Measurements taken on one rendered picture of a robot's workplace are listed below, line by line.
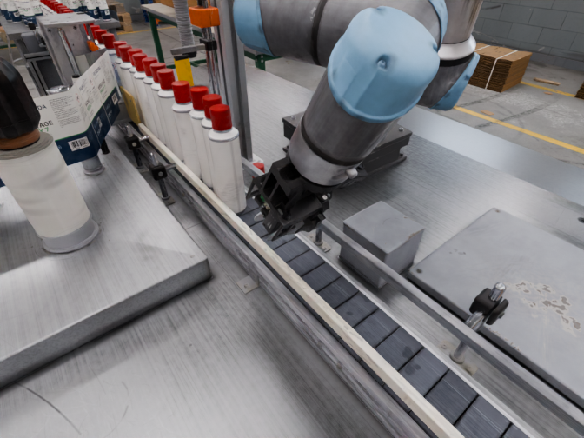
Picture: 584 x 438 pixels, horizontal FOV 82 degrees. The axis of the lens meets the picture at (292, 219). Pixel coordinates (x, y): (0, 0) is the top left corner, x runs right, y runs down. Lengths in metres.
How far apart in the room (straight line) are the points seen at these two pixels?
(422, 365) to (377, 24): 0.39
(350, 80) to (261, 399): 0.40
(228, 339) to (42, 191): 0.36
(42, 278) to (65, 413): 0.21
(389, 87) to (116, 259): 0.52
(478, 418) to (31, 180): 0.66
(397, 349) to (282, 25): 0.41
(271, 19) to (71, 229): 0.46
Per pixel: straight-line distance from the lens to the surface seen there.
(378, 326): 0.50
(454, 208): 0.84
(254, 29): 0.42
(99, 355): 0.59
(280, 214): 0.40
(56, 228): 0.67
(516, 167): 1.08
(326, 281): 0.54
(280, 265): 0.51
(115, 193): 0.80
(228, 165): 0.60
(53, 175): 0.62
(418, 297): 0.44
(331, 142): 0.30
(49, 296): 0.63
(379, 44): 0.26
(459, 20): 0.72
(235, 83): 0.83
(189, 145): 0.74
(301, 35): 0.39
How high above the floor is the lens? 1.29
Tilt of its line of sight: 40 degrees down
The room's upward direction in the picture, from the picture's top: straight up
